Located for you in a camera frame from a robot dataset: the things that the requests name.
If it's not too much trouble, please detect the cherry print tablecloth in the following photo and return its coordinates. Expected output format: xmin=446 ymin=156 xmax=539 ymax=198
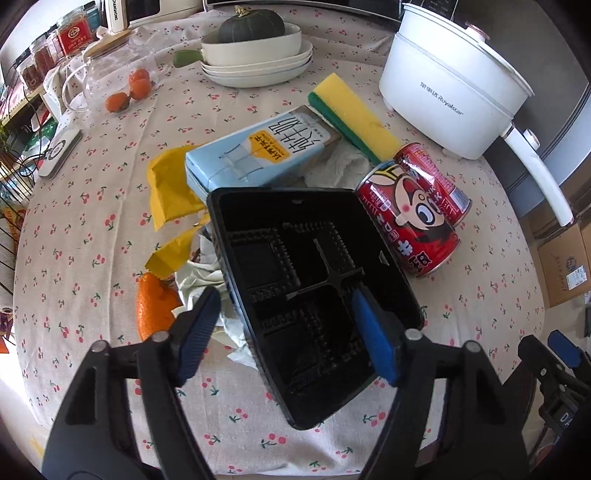
xmin=13 ymin=9 xmax=548 ymax=480

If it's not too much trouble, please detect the small yellow paper wrapper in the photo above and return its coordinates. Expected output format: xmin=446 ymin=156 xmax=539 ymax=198
xmin=144 ymin=228 xmax=204 ymax=280

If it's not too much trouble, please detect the white electric cooking pot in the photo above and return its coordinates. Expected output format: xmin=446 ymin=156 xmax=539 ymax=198
xmin=379 ymin=2 xmax=574 ymax=227

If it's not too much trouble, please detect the dark green kabocha squash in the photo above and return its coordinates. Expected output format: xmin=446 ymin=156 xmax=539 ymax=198
xmin=218 ymin=6 xmax=286 ymax=44

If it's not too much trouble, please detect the red label glass jar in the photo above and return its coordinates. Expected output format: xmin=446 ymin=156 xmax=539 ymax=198
xmin=56 ymin=14 xmax=100 ymax=57

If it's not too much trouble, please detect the large yellow paper wrapper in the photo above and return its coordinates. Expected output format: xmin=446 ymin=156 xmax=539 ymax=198
xmin=147 ymin=144 xmax=208 ymax=232

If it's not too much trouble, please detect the orange peel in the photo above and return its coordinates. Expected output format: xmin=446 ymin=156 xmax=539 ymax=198
xmin=136 ymin=272 xmax=183 ymax=342

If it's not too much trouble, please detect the white bowl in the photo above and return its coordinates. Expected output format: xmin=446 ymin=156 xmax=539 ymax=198
xmin=202 ymin=39 xmax=315 ymax=78

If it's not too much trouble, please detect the white plate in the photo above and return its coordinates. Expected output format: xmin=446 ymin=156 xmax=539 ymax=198
xmin=203 ymin=55 xmax=314 ymax=88

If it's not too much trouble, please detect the glass teapot with wooden lid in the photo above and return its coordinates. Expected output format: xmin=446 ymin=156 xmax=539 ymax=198
xmin=62 ymin=30 xmax=160 ymax=114

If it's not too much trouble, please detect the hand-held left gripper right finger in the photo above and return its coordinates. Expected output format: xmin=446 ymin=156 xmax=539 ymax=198
xmin=349 ymin=285 xmax=529 ymax=480

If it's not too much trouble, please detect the red cartoon drink can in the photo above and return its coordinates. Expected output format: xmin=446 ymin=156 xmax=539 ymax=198
xmin=355 ymin=159 xmax=461 ymax=279
xmin=394 ymin=141 xmax=472 ymax=228

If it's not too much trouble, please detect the light blue milk carton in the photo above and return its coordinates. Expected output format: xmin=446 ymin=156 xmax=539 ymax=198
xmin=185 ymin=105 xmax=343 ymax=204

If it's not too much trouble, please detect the yellow and green sponge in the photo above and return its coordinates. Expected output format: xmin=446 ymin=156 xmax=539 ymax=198
xmin=307 ymin=72 xmax=403 ymax=165

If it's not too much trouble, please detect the white paper napkin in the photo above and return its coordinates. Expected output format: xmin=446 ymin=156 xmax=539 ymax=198
xmin=173 ymin=231 xmax=257 ymax=370

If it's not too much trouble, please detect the white cable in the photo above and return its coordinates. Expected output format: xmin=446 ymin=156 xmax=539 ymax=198
xmin=44 ymin=62 xmax=90 ymax=114

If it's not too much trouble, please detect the black wire rack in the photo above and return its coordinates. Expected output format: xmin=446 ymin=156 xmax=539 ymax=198
xmin=0 ymin=152 xmax=34 ymax=296

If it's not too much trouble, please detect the cardboard box with white label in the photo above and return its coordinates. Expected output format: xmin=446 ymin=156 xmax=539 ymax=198
xmin=536 ymin=222 xmax=591 ymax=308

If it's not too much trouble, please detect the glass jar with red contents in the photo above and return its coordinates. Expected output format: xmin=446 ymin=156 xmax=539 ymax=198
xmin=16 ymin=55 xmax=41 ymax=89
xmin=30 ymin=36 xmax=61 ymax=71

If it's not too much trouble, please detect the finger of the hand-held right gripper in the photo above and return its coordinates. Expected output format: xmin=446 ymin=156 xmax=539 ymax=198
xmin=518 ymin=335 xmax=566 ymax=404
xmin=547 ymin=329 xmax=591 ymax=393

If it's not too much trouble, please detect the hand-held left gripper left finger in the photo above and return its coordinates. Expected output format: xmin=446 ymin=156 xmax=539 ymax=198
xmin=42 ymin=286 xmax=222 ymax=480

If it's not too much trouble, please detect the black plastic food tray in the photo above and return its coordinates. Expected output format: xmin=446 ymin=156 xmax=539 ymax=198
xmin=206 ymin=187 xmax=426 ymax=431

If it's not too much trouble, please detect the white rectangular device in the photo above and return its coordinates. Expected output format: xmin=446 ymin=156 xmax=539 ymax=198
xmin=37 ymin=127 xmax=84 ymax=179

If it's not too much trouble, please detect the grey refrigerator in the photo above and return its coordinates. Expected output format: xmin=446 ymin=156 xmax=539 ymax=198
xmin=485 ymin=0 xmax=591 ymax=217

